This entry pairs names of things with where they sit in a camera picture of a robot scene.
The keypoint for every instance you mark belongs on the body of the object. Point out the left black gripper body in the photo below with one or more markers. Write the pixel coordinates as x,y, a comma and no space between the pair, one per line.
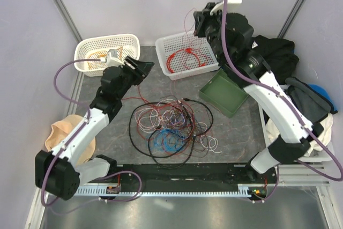
131,76

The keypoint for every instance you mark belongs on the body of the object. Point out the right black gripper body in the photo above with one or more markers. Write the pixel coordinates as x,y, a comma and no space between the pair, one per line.
210,26

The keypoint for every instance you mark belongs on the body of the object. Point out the white perforated basket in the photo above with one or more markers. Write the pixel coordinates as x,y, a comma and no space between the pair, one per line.
90,49
183,55

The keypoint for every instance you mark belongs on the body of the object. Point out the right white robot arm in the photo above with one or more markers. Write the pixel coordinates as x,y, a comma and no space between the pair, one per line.
230,38

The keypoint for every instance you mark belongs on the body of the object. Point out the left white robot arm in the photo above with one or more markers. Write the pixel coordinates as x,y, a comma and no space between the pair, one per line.
57,171

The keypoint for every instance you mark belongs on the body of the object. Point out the green plastic tray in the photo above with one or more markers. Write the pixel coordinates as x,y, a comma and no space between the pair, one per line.
223,94

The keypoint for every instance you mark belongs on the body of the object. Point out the black and blue jacket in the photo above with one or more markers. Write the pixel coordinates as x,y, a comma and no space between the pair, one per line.
279,54

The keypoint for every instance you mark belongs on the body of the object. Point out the beige bucket hat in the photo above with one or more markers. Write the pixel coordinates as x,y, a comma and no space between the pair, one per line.
60,130

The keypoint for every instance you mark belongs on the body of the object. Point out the blue cloth item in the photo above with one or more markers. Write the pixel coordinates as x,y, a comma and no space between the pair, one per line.
324,93

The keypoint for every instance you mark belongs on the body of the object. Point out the grey black-trimmed garment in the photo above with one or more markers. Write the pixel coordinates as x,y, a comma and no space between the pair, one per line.
311,104

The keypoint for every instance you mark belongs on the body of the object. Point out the white cloth garment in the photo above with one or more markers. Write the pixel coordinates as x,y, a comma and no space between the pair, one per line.
324,137

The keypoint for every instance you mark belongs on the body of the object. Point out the white laundry bin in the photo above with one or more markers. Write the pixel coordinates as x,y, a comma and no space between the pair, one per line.
315,157

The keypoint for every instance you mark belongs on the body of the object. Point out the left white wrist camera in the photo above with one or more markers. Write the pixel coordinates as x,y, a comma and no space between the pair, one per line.
111,58

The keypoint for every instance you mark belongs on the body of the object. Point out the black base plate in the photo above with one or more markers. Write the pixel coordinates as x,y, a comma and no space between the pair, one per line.
200,176

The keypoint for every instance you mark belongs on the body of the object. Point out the grey slotted cable duct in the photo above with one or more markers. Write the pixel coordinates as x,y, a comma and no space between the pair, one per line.
101,190

